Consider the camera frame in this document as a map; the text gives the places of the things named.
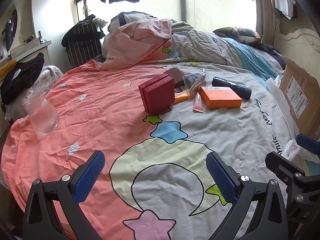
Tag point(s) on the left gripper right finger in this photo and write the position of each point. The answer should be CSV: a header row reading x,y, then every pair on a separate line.
x,y
269,220

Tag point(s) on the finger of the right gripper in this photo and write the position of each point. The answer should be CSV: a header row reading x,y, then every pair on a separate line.
x,y
285,170
308,144

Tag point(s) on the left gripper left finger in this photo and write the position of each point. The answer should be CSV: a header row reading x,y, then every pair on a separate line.
x,y
40,218

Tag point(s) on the dark blue shampoo bottle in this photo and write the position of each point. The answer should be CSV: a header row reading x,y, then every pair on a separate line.
x,y
241,91

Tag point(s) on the orange box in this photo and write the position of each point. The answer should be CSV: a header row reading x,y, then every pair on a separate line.
x,y
220,97

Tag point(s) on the pink cosmetic tube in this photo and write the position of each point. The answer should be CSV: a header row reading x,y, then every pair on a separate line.
x,y
197,106

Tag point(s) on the orange cosmetic tube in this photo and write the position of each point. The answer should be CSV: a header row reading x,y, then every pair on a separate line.
x,y
181,97

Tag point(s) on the cotton swab plastic bag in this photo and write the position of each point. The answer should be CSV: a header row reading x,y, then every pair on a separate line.
x,y
194,81

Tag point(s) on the red gift box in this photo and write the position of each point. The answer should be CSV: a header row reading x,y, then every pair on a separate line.
x,y
158,93

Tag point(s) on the cardboard box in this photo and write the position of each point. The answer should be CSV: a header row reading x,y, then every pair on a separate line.
x,y
301,91

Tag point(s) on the white bed headboard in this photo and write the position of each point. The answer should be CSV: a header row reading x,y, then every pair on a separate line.
x,y
302,47

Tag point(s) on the clear glass vase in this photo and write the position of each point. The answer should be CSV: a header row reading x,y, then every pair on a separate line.
x,y
43,116

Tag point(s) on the patterned dark pillow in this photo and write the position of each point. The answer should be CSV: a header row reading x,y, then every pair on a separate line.
x,y
241,35

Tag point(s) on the brown zip case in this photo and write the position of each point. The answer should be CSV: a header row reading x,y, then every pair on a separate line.
x,y
177,75

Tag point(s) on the black clothes pile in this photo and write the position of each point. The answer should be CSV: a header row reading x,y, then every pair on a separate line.
x,y
23,76

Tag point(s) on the white desk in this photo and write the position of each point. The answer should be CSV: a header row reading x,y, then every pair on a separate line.
x,y
29,50

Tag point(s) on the black striped suitcase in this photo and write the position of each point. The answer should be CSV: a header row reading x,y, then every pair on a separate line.
x,y
82,41

